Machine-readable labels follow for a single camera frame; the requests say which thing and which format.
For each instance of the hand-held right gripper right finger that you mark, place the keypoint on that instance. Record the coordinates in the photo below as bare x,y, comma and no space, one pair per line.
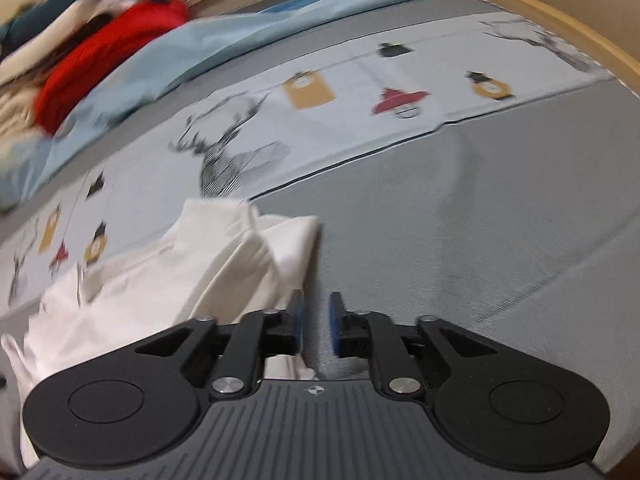
334,325

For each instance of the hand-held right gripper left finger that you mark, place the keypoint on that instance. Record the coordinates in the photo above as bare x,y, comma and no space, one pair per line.
296,325

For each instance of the white long-sleeve shirt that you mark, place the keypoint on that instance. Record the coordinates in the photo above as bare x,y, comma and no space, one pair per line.
150,300

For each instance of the grey printed bed sheet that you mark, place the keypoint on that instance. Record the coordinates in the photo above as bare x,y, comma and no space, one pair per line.
450,210

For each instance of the light blue quilt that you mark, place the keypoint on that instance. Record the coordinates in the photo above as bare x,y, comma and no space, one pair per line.
250,35

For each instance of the red quilt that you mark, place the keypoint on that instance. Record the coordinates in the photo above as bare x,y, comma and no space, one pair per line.
100,60

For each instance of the wooden bed frame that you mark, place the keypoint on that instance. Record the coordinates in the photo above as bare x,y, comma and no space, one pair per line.
575,25

